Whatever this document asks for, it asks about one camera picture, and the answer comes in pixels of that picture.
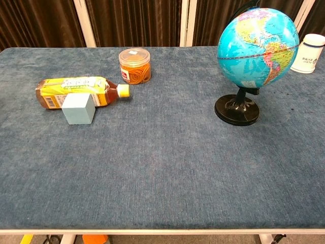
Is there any blue world globe ball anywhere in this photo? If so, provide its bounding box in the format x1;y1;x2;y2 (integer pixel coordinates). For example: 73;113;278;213
217;7;300;89

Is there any blue tablecloth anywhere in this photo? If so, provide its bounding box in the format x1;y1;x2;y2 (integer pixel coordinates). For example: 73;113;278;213
0;46;325;231

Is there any clear jar of rubber bands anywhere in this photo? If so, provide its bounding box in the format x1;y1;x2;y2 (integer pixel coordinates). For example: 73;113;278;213
118;47;152;85

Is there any light blue cube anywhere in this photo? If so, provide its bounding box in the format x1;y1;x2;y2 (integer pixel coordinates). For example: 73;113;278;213
61;93;96;126

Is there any tea bottle with yellow label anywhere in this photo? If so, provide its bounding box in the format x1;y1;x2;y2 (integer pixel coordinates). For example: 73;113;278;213
35;76;132;110

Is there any dark brown curtain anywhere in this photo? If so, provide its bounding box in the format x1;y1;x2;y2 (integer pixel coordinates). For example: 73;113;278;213
192;0;305;47
85;0;183;48
299;0;325;43
0;0;86;52

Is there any orange object under table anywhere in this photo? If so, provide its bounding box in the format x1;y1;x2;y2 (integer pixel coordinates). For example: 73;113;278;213
81;234;110;244

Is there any white paper cup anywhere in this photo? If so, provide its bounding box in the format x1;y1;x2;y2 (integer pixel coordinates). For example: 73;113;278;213
290;34;325;74

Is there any white screen frame post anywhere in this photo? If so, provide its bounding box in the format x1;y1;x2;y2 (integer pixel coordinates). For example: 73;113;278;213
73;0;98;48
292;0;317;35
179;0;198;47

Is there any white table frame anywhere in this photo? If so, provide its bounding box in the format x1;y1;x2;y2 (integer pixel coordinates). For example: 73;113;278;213
0;228;325;244

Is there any black cable under table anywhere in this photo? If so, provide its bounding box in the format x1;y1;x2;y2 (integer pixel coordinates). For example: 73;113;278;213
42;234;62;244

